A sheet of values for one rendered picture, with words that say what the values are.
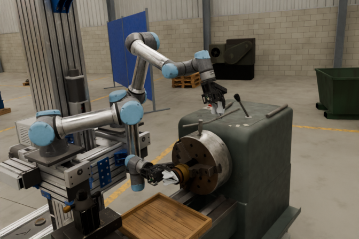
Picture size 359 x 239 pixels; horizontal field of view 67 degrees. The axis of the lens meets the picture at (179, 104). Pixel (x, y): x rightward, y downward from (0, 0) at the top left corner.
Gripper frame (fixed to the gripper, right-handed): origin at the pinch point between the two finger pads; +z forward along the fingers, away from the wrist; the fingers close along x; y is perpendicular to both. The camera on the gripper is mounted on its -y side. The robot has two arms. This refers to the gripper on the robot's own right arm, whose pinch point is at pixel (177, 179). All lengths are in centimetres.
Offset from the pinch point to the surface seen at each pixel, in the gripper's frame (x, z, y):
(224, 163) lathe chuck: 3.1, 11.6, -21.3
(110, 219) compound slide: -6.1, -6.9, 32.3
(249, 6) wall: 157, -502, -914
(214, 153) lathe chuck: 9.2, 8.9, -17.1
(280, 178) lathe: -26, 17, -73
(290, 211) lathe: -55, 20, -83
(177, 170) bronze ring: 3.2, -1.9, -2.2
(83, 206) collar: 5.5, -7.0, 42.5
